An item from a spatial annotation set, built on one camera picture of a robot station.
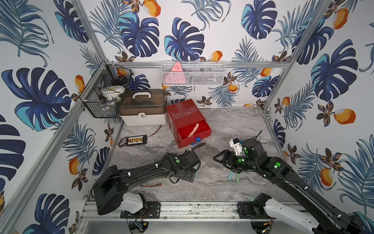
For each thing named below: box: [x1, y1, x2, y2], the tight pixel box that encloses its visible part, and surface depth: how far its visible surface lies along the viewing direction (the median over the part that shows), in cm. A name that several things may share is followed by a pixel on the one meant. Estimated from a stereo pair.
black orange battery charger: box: [126, 134, 148, 147], surface depth 102 cm
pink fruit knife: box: [187, 122, 200, 138], surface depth 90 cm
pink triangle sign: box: [163, 61, 187, 84], surface depth 92 cm
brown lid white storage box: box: [118, 88, 168, 127], surface depth 101 cm
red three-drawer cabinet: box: [166, 98, 212, 149], surface depth 88 cm
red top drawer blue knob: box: [177, 119, 212, 149], surface depth 83 cm
